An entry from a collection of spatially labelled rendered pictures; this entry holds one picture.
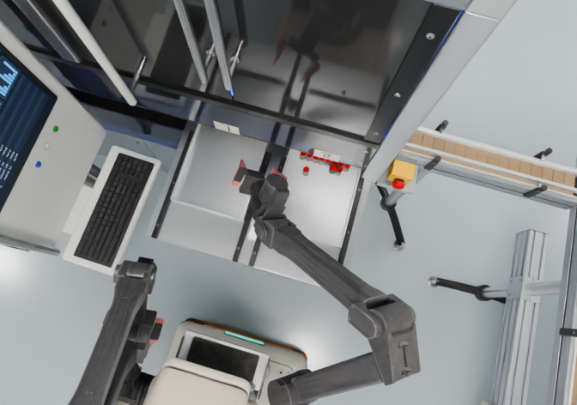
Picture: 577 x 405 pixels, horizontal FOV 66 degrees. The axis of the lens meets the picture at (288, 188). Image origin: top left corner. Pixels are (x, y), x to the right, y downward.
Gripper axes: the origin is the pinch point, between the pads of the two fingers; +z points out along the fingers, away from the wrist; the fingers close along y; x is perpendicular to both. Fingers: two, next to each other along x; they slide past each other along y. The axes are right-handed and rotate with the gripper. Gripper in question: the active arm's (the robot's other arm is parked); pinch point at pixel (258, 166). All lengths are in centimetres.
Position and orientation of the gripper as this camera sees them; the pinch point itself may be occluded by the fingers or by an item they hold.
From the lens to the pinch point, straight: 126.7
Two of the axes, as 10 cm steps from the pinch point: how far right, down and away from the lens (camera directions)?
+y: -9.0, -2.2, -3.7
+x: -4.1, 7.1, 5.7
